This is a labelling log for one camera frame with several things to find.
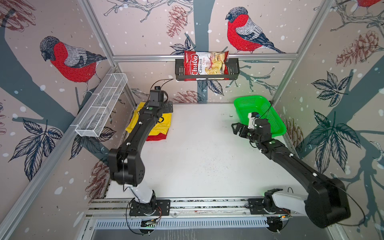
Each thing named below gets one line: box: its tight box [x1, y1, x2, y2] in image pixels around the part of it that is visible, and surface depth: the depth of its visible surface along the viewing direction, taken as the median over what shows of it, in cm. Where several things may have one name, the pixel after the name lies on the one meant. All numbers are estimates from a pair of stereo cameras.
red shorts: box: [146, 133, 167, 141], surface depth 100 cm
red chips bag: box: [183, 50, 230, 81], surface depth 90 cm
